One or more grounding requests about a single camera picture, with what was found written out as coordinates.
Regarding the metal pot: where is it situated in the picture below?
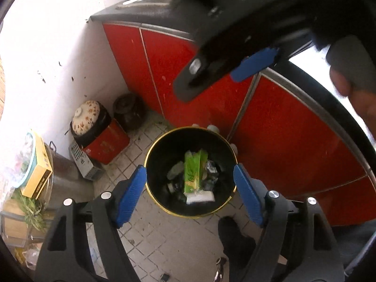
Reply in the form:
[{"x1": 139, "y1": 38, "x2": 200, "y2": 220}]
[{"x1": 44, "y1": 141, "x2": 94, "y2": 209}]

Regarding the dark brown jar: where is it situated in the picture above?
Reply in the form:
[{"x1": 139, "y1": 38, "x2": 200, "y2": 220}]
[{"x1": 113, "y1": 93, "x2": 147, "y2": 131}]

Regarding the white foam piece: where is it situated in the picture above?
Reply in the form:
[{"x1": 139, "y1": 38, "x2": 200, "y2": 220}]
[{"x1": 186, "y1": 190, "x2": 215, "y2": 204}]

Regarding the red box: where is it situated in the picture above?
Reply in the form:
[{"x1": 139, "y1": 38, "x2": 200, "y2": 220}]
[{"x1": 82, "y1": 119, "x2": 130, "y2": 165}]

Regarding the person's black shoe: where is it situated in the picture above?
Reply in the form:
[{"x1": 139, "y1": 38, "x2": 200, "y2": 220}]
[{"x1": 217, "y1": 216, "x2": 257, "y2": 282}]

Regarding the green snack wrapper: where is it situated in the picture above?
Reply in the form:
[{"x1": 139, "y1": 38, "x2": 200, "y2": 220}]
[{"x1": 184, "y1": 149, "x2": 209, "y2": 196}]

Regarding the red cabinet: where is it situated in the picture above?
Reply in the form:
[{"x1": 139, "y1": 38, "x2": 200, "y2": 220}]
[{"x1": 101, "y1": 20, "x2": 376, "y2": 227}]

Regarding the green leafy plant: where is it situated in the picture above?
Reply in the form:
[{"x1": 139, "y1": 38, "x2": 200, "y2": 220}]
[{"x1": 12, "y1": 191, "x2": 50, "y2": 232}]

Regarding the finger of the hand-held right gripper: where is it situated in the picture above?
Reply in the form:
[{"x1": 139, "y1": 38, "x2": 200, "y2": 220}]
[{"x1": 172, "y1": 0, "x2": 313, "y2": 103}]

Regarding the black bin with gold rim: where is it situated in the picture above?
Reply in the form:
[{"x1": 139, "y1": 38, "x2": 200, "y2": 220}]
[{"x1": 145, "y1": 126, "x2": 238, "y2": 218}]

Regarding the person's right hand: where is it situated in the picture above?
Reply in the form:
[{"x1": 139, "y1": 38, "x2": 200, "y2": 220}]
[{"x1": 330, "y1": 65, "x2": 376, "y2": 144}]

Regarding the clay pot with floral lid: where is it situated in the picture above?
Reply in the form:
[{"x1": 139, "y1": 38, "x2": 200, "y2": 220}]
[{"x1": 70, "y1": 100, "x2": 112, "y2": 147}]

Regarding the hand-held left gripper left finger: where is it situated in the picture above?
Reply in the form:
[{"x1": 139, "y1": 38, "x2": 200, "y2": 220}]
[{"x1": 34, "y1": 165, "x2": 147, "y2": 282}]

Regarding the grey plastic basket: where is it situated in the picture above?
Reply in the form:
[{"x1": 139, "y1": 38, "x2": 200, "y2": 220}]
[{"x1": 69, "y1": 140, "x2": 105, "y2": 180}]

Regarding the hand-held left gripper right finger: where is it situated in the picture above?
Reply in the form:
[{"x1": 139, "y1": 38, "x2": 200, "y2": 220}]
[{"x1": 233, "y1": 163, "x2": 345, "y2": 282}]

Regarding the yellow cardboard box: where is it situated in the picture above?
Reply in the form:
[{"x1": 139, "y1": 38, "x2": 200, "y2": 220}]
[{"x1": 22, "y1": 132, "x2": 53, "y2": 199}]

